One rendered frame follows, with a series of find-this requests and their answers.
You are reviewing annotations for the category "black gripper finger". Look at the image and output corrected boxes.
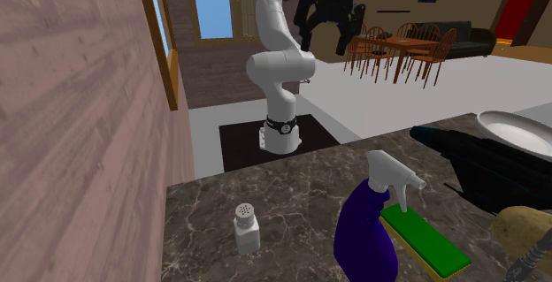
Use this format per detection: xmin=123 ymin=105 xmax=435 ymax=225
xmin=336 ymin=3 xmax=368 ymax=57
xmin=294 ymin=0 xmax=320 ymax=54

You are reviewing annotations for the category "wooden dining chair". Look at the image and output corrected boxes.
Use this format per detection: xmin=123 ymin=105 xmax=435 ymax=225
xmin=415 ymin=23 xmax=441 ymax=43
xmin=342 ymin=23 xmax=369 ymax=77
xmin=395 ymin=21 xmax=419 ymax=40
xmin=362 ymin=26 xmax=391 ymax=85
xmin=404 ymin=27 xmax=458 ymax=90

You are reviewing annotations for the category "wooden dining table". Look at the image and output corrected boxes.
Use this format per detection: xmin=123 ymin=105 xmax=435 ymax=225
xmin=356 ymin=34 xmax=441 ymax=85

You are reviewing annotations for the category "wooden framed glass door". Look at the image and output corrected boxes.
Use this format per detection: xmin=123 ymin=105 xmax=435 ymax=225
xmin=184 ymin=0 xmax=243 ymax=46

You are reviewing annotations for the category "dark sofa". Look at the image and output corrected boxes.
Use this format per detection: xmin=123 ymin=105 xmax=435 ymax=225
xmin=435 ymin=19 xmax=498 ymax=61

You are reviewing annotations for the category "wooden framed window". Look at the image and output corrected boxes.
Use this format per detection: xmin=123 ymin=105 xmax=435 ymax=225
xmin=134 ymin=0 xmax=180 ymax=112

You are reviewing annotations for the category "dark robot stand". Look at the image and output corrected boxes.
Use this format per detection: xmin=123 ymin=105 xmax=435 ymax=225
xmin=218 ymin=113 xmax=342 ymax=173

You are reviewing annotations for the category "red door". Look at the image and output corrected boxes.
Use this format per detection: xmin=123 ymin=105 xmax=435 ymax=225
xmin=488 ymin=0 xmax=552 ymax=48

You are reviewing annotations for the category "white plate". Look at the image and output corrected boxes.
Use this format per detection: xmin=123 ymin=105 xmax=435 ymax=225
xmin=475 ymin=109 xmax=552 ymax=162

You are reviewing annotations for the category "black and blue appliance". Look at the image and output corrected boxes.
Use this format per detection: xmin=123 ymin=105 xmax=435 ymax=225
xmin=409 ymin=125 xmax=552 ymax=216

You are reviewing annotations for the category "purple spray bottle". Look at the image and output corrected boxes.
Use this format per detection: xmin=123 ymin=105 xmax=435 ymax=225
xmin=333 ymin=149 xmax=428 ymax=282

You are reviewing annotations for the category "white salt shaker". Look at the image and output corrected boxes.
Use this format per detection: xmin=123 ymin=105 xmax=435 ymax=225
xmin=233 ymin=202 xmax=262 ymax=256

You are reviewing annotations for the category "green and yellow sponge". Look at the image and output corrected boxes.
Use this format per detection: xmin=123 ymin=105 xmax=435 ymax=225
xmin=379 ymin=203 xmax=473 ymax=282

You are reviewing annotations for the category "brown potato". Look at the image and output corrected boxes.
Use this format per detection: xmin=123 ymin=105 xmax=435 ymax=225
xmin=491 ymin=204 xmax=552 ymax=271

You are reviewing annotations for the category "dark grey utensil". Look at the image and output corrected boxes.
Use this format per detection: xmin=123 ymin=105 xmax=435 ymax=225
xmin=502 ymin=228 xmax=552 ymax=282

